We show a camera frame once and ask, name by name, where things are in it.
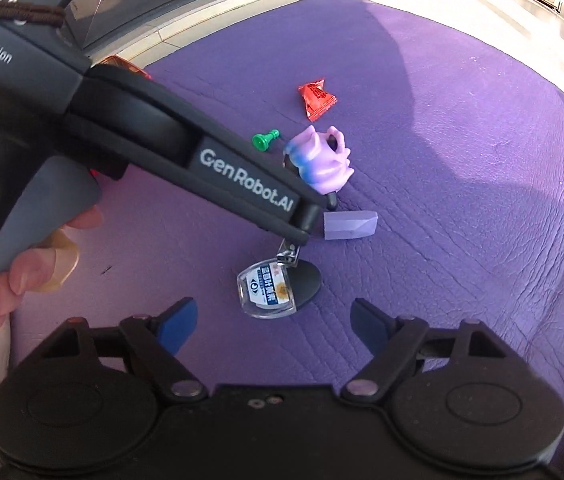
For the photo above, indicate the red snack packet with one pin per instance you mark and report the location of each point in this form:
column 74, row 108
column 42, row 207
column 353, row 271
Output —
column 316, row 100

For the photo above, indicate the green pawn piece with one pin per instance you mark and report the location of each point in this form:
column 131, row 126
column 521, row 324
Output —
column 262, row 141

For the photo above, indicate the tan translucent object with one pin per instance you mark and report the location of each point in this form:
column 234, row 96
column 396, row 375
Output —
column 66, row 260

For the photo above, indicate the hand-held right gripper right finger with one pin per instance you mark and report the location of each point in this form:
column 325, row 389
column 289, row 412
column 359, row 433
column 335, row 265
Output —
column 369, row 327

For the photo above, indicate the purple mat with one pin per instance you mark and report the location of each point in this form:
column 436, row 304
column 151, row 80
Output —
column 462, row 160

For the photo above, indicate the sliding glass door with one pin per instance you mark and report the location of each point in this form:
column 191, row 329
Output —
column 111, row 5

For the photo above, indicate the person's left hand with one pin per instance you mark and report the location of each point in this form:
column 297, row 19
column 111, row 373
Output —
column 31, row 272

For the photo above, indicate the lilac eraser block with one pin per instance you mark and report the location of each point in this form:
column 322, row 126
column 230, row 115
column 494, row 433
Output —
column 349, row 225

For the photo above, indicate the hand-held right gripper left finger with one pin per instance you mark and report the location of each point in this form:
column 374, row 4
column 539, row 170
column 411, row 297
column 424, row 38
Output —
column 179, row 325

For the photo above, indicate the purple and black toy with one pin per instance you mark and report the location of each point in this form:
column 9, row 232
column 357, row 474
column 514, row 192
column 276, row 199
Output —
column 322, row 165

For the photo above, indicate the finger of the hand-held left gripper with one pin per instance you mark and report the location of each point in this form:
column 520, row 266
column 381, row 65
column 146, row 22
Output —
column 247, row 180

